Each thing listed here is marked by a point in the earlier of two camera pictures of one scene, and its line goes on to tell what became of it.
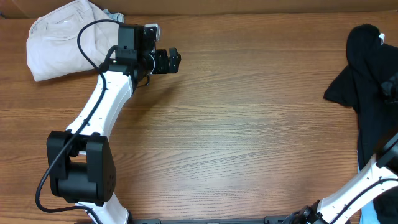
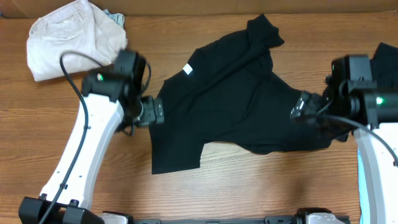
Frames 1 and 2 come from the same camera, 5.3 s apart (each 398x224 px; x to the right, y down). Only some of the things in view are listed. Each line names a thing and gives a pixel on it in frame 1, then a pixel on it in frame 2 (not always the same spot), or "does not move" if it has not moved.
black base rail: [278, 219] does not move
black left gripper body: [168, 63] to [157, 111]
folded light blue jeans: [115, 16] does not move
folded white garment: [52, 46] does not move
